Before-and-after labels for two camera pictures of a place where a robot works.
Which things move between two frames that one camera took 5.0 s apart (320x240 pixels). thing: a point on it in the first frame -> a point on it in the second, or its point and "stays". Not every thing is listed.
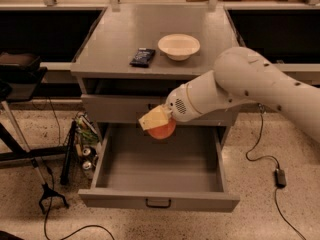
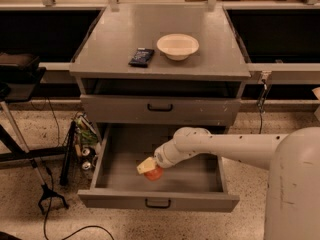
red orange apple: [163, 131] -> [154, 174]
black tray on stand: [20, 76] stays
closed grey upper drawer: [126, 109] stays
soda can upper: [86, 151] stays
